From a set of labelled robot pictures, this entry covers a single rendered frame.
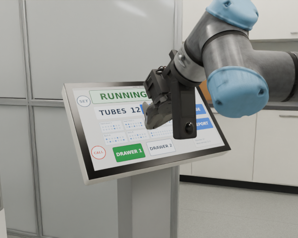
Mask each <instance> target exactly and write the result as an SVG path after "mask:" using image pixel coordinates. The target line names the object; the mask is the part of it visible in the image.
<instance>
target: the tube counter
mask: <svg viewBox="0 0 298 238"><path fill-rule="evenodd" d="M128 106H129V109H130V112H131V115H132V116H139V115H144V113H143V109H142V103H141V104H128Z"/></svg>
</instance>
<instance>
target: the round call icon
mask: <svg viewBox="0 0 298 238"><path fill-rule="evenodd" d="M89 149H90V153H91V156H92V160H93V161H98V160H103V159H108V156H107V153H106V150H105V146H104V144H101V145H95V146H89Z"/></svg>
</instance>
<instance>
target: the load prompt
mask: <svg viewBox="0 0 298 238"><path fill-rule="evenodd" d="M89 94H90V98H91V101H92V104H102V103H117V102H137V101H151V100H152V99H149V98H148V96H147V94H146V90H145V88H133V89H110V90H89Z"/></svg>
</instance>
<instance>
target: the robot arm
mask: <svg viewBox="0 0 298 238"><path fill-rule="evenodd" d="M258 17H259V13H258V10H257V8H256V6H255V5H254V4H253V3H252V2H251V1H250V0H213V1H212V2H211V4H210V5H209V6H208V7H206V9H205V12H204V14H203V15H202V17H201V18H200V19H199V21H198V22H197V24H196V25H195V27H194V28H193V30H192V31H191V32H190V34H189V35H188V37H187V38H186V40H185V42H184V43H183V45H182V46H181V48H180V49H179V51H177V50H171V51H170V53H169V57H170V59H171V61H170V62H169V64H168V65H167V67H166V66H160V67H159V68H158V69H152V70H151V72H150V73H149V75H148V77H147V78H146V80H145V82H144V83H143V85H144V88H145V90H146V94H147V96H148V98H149V99H152V101H153V102H152V103H151V104H150V105H148V104H147V103H146V102H143V104H142V109H143V113H144V117H145V121H144V125H145V127H146V129H147V130H150V129H156V128H158V127H160V126H162V125H164V124H165V123H167V122H168V121H171V120H172V124H173V138H174V139H177V140H183V139H192V138H196V137H197V124H196V101H195V87H197V86H199V85H200V84H201V83H202V82H203V81H204V80H207V89H208V92H209V93H210V95H211V99H212V103H213V106H214V108H215V110H216V111H217V112H218V113H219V114H220V115H222V116H224V117H227V118H241V117H242V116H251V115H253V114H255V113H257V112H259V111H260V110H261V109H263V108H264V107H265V106H266V104H267V102H298V52H292V51H257V50H253V48H252V46H251V43H250V40H249V37H248V35H247V33H248V32H249V31H251V30H252V28H253V26H254V25H255V23H256V22H257V20H258ZM161 67H163V68H161ZM164 67H166V68H164ZM159 71H160V72H159Z"/></svg>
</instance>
